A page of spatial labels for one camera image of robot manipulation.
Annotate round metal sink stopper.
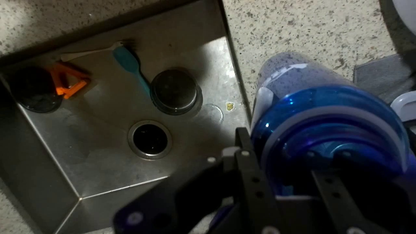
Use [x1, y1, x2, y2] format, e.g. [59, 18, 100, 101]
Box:
[150, 66, 204, 116]

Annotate small orange object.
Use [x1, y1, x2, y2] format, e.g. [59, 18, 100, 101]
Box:
[48, 61, 92, 99]

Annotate black round cup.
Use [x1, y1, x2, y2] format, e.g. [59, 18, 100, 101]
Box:
[8, 66, 64, 114]

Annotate blue water bottle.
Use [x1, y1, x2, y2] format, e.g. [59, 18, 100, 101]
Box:
[250, 51, 416, 199]

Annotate sink drain hole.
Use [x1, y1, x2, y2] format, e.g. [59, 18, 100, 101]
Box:
[128, 119, 173, 158]

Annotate stainless steel sink basin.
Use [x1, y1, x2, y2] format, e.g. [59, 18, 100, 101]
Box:
[0, 0, 252, 234]

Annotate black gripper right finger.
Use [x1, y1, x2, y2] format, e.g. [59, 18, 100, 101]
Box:
[310, 168, 382, 234]

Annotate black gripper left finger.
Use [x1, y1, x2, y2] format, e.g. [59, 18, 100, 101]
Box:
[233, 126, 278, 234]

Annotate teal brush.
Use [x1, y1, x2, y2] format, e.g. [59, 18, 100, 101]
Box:
[112, 43, 154, 97]

